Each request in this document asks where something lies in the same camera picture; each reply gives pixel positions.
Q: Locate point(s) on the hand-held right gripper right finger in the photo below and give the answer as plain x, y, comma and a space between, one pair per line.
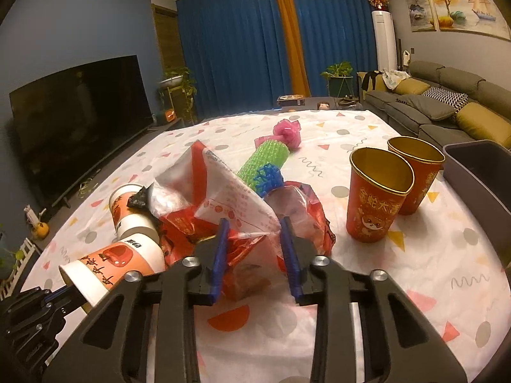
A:
290, 263

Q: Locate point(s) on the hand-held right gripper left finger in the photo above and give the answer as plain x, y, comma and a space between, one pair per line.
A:
221, 259

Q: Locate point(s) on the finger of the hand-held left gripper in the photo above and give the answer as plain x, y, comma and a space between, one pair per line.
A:
40, 323
44, 294

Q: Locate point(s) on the red translucent plastic bag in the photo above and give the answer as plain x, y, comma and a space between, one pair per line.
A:
299, 211

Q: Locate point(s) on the white red printed plastic bag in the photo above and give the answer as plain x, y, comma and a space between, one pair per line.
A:
223, 195

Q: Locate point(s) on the apple print paper cup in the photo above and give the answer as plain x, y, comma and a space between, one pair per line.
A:
129, 219
119, 265

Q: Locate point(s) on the red gold paper cup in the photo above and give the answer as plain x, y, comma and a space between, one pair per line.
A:
423, 175
373, 211

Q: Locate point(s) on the grey plastic bin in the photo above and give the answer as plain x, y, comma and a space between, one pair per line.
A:
485, 183

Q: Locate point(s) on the white low fence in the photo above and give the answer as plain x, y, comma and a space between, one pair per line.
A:
18, 267

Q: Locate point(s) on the orange floor toy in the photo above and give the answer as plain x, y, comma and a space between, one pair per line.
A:
40, 229

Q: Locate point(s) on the blue plastic lattice ornament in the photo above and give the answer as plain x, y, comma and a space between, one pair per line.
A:
267, 179

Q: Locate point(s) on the black crumpled wrapper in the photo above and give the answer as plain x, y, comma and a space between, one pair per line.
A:
137, 198

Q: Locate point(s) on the green beaded roll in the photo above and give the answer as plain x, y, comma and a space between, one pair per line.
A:
265, 159

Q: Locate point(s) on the white confetti print tablecloth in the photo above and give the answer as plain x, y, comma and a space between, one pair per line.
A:
319, 139

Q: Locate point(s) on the pink mesh flower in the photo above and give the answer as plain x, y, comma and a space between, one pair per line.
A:
288, 131

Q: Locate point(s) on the small doll head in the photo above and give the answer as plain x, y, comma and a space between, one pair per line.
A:
323, 106

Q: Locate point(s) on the flat printed box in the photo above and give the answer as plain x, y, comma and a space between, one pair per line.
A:
291, 99

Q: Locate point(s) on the black flat television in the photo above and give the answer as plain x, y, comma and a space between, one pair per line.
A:
80, 119

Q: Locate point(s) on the trailing plant on stand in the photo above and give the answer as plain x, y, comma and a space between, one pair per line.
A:
179, 81

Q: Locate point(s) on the grey sofa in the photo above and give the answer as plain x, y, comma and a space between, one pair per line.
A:
403, 111

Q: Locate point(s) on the potted green plant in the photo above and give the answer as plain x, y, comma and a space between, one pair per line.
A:
338, 71

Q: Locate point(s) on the pile of clothes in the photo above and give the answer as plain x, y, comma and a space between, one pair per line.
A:
385, 78

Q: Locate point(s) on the blue curtain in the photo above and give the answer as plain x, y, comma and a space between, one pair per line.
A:
335, 24
231, 48

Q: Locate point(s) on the small yellow cushion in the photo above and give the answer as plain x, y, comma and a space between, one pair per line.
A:
412, 86

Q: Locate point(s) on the orange curtain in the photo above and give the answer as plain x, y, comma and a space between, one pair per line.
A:
293, 40

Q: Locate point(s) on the black white patterned cushion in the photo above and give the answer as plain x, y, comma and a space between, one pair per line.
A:
445, 97

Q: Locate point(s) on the wooden window blind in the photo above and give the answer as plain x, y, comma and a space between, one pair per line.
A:
165, 40

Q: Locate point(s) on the large yellow cushion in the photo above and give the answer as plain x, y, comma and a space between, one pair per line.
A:
485, 121

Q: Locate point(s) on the white standing air conditioner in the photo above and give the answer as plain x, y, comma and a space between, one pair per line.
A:
384, 40

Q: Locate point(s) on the grey landscape wall painting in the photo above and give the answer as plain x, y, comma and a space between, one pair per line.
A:
419, 6

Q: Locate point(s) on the golden tree wall painting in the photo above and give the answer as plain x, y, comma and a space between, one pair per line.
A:
463, 0

